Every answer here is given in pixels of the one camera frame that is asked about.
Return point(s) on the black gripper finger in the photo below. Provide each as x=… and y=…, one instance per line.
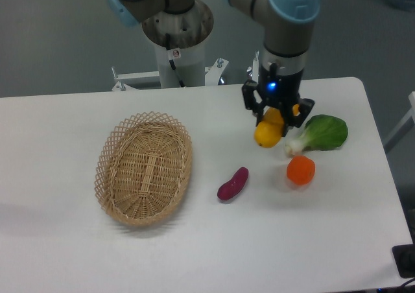
x=257, y=108
x=290, y=119

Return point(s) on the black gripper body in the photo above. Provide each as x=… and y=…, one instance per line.
x=275, y=89

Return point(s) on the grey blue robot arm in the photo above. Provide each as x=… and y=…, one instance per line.
x=179, y=28

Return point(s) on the woven wicker basket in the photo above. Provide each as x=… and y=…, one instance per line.
x=144, y=169

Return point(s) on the green bok choy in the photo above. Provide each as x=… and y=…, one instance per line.
x=321, y=132

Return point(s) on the orange fruit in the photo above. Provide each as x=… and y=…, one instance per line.
x=301, y=170

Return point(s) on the purple sweet potato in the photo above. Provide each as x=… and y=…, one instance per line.
x=234, y=185

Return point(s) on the black device at table edge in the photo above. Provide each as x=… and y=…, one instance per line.
x=404, y=260

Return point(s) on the white metal base frame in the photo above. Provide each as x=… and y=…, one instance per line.
x=214, y=75

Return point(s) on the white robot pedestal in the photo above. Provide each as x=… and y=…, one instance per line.
x=181, y=64

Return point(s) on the white table leg bracket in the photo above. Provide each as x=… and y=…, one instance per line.
x=404, y=125

